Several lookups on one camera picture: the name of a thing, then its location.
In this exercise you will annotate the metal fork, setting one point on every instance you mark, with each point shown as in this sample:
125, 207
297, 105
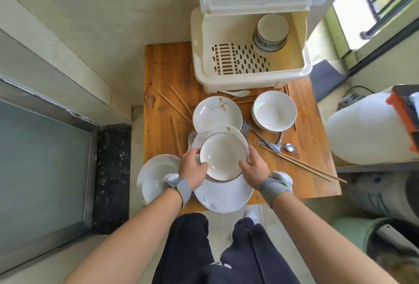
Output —
262, 137

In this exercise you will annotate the person's right forearm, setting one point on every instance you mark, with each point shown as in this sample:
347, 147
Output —
324, 244

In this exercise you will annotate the white rectangular dish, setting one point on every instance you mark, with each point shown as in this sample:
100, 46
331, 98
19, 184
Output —
191, 139

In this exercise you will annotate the white plate with floral print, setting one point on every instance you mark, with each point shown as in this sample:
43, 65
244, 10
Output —
234, 130
217, 113
226, 195

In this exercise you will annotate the green plastic bucket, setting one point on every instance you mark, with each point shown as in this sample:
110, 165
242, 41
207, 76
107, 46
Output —
353, 233

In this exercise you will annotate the white bowl with dark rim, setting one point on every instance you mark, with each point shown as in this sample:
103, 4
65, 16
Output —
222, 156

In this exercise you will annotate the black window railing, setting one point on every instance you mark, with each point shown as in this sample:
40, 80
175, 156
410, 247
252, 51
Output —
376, 2

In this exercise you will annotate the grey shelf board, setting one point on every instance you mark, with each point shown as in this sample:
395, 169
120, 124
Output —
376, 166

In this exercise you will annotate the grey power strip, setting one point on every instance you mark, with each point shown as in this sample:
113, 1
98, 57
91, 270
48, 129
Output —
351, 99

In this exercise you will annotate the orange and black box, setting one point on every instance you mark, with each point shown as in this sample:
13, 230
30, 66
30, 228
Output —
406, 110

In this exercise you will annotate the person's right thumb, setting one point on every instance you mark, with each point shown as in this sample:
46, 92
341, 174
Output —
244, 165

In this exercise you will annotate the person's right hand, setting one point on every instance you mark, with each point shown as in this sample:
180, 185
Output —
257, 172

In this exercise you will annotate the white ceramic spoon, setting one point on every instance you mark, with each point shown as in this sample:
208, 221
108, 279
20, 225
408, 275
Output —
240, 93

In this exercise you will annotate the person's left hand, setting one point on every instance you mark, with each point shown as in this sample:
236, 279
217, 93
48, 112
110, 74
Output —
190, 170

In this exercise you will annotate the person's left forearm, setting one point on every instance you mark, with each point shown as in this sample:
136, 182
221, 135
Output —
131, 244

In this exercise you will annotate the large white deep bowl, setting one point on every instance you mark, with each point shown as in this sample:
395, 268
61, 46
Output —
157, 175

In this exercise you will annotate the cream plastic dish rack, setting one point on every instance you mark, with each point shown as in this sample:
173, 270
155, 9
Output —
294, 59

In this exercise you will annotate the stack of dark rimmed bowls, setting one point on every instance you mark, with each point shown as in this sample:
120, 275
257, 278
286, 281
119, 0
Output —
272, 30

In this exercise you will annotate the white sack with blue print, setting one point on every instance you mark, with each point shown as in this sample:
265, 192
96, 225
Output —
379, 192

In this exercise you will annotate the person's left thumb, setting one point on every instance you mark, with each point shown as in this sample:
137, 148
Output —
203, 167

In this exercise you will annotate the person's dark trousers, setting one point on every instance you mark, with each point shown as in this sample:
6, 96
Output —
235, 257

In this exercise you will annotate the wooden chopstick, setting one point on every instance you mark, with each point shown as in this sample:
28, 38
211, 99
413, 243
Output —
181, 100
296, 163
176, 136
314, 168
173, 106

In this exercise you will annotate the plain white bowl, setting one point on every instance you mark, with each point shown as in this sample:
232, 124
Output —
274, 112

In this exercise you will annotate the black marble threshold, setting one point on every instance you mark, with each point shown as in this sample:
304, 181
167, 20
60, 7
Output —
113, 175

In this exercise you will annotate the metal framed glass door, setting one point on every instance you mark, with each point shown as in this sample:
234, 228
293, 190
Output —
42, 169

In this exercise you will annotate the person's white shoe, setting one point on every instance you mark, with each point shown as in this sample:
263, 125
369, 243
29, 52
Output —
253, 215

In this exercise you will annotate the dark blue mat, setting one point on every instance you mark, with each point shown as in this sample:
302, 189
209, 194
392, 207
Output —
327, 79

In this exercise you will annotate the large white plastic jug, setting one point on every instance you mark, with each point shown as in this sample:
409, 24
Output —
366, 130

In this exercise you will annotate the metal spoon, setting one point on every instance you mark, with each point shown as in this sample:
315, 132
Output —
280, 139
290, 148

